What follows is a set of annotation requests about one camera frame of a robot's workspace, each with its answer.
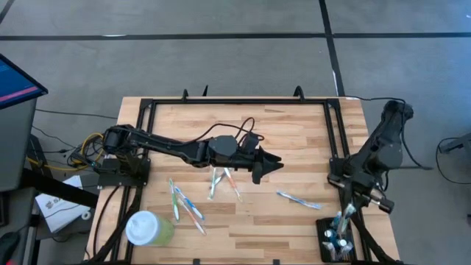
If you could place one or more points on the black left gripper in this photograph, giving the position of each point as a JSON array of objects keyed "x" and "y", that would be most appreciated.
[{"x": 250, "y": 162}]

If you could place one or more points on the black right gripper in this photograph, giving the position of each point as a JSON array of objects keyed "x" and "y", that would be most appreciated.
[{"x": 362, "y": 191}]

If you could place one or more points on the teal white bagged toothbrush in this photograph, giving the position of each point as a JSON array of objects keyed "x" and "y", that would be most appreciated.
[{"x": 347, "y": 213}]

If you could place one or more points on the blue white bagged toothbrush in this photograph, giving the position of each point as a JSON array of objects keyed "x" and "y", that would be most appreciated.
[
  {"x": 298, "y": 200},
  {"x": 336, "y": 219},
  {"x": 189, "y": 203}
]

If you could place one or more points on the teal mouthwash bottle white cap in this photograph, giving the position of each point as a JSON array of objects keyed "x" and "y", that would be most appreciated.
[
  {"x": 328, "y": 233},
  {"x": 342, "y": 243}
]

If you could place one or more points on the green white bagged toothbrush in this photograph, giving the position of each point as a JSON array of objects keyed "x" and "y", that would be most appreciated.
[
  {"x": 173, "y": 200},
  {"x": 212, "y": 184}
]

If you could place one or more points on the pink white bagged toothbrush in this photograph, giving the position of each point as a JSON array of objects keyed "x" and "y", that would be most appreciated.
[{"x": 329, "y": 251}]

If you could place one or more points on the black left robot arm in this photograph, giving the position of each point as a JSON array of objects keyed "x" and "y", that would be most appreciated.
[{"x": 165, "y": 145}]

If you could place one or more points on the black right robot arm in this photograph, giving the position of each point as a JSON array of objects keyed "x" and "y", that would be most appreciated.
[{"x": 382, "y": 147}]

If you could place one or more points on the black organizer basket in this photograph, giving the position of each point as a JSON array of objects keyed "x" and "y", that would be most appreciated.
[{"x": 319, "y": 239}]

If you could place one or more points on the grey metal stand foot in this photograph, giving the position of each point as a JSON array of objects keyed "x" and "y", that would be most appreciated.
[{"x": 460, "y": 144}]

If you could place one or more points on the green cup white lid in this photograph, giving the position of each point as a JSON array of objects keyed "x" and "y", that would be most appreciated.
[{"x": 141, "y": 228}]

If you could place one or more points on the white tape roll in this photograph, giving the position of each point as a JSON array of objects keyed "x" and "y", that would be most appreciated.
[{"x": 82, "y": 215}]

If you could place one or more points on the black diagonal desk bar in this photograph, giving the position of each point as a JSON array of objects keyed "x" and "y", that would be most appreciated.
[{"x": 55, "y": 187}]

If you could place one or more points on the white box on floor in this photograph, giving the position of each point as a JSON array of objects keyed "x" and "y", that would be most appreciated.
[{"x": 59, "y": 210}]

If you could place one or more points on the monitor with blue screen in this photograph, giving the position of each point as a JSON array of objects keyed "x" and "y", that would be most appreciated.
[{"x": 14, "y": 84}]

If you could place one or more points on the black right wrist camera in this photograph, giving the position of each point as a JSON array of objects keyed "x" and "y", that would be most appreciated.
[{"x": 384, "y": 205}]

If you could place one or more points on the black aluminium rig frame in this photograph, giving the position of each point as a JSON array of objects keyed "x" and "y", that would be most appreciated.
[{"x": 239, "y": 101}]

